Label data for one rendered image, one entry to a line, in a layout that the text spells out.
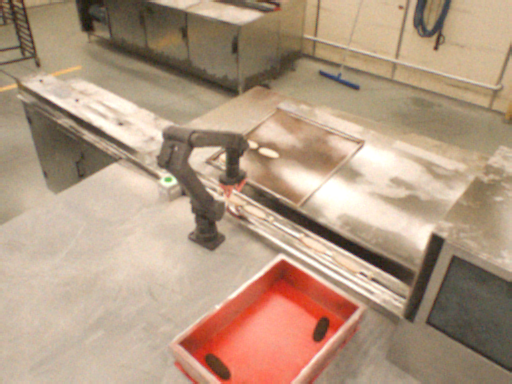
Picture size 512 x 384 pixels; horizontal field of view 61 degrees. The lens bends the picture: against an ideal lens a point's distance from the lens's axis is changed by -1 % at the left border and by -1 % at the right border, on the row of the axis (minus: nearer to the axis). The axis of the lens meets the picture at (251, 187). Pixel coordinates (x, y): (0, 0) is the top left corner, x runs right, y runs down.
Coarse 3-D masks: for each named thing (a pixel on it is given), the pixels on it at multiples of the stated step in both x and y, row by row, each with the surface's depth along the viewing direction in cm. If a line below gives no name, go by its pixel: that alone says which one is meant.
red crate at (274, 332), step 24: (288, 288) 143; (264, 312) 135; (288, 312) 135; (312, 312) 136; (216, 336) 128; (240, 336) 128; (264, 336) 128; (288, 336) 128; (240, 360) 121; (264, 360) 122; (288, 360) 122
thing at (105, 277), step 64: (64, 192) 183; (128, 192) 185; (0, 256) 152; (64, 256) 153; (128, 256) 154; (192, 256) 155; (256, 256) 156; (0, 320) 130; (64, 320) 131; (128, 320) 132; (192, 320) 132; (384, 320) 134
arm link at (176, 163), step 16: (176, 128) 123; (176, 144) 122; (160, 160) 123; (176, 160) 122; (176, 176) 128; (192, 176) 133; (192, 192) 137; (208, 192) 147; (192, 208) 155; (208, 208) 149; (224, 208) 157
